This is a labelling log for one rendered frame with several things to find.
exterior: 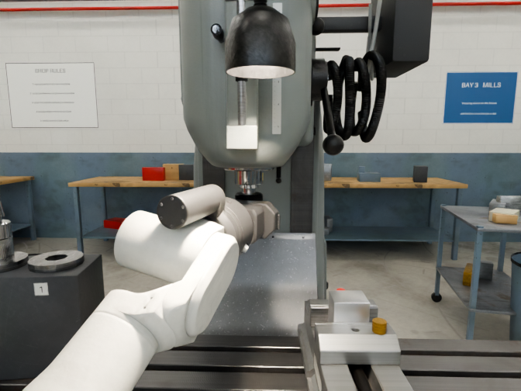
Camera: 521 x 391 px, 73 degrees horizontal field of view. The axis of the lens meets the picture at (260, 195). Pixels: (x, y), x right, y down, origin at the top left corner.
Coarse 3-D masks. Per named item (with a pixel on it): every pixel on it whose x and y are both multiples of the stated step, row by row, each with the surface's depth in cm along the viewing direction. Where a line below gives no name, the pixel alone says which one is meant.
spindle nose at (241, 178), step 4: (236, 172) 58; (240, 172) 57; (244, 172) 57; (248, 172) 57; (252, 172) 57; (256, 172) 57; (260, 172) 58; (236, 176) 58; (240, 176) 57; (244, 176) 57; (248, 176) 57; (252, 176) 57; (256, 176) 57; (260, 176) 58; (236, 180) 58; (240, 180) 58; (244, 180) 57; (248, 180) 57; (252, 180) 57; (256, 180) 58; (260, 180) 58; (236, 184) 58; (240, 184) 58; (244, 184) 57; (248, 184) 57; (252, 184) 57; (256, 184) 58; (260, 184) 59
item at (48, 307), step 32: (32, 256) 70; (64, 256) 67; (96, 256) 70; (0, 288) 59; (32, 288) 60; (64, 288) 60; (96, 288) 68; (0, 320) 60; (32, 320) 60; (64, 320) 61; (0, 352) 61; (32, 352) 61
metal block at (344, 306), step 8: (336, 296) 62; (344, 296) 62; (352, 296) 62; (360, 296) 62; (336, 304) 60; (344, 304) 60; (352, 304) 60; (360, 304) 60; (368, 304) 59; (328, 312) 65; (336, 312) 60; (344, 312) 60; (352, 312) 60; (360, 312) 60; (368, 312) 60; (328, 320) 65; (336, 320) 60; (344, 320) 60; (352, 320) 60; (360, 320) 60; (368, 320) 60
